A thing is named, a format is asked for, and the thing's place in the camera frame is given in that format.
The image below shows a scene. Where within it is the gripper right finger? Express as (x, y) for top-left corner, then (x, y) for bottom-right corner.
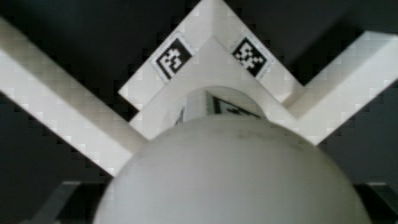
(354, 182), (398, 224)

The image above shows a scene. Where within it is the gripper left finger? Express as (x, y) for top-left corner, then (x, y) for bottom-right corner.
(20, 181), (107, 224)

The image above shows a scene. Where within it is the white lamp bulb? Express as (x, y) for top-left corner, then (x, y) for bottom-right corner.
(91, 91), (375, 224)

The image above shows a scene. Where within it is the white lamp base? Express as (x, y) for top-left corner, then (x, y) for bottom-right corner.
(118, 29), (308, 141)

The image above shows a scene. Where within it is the white border wall frame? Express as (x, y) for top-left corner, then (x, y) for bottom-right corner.
(0, 0), (398, 178)

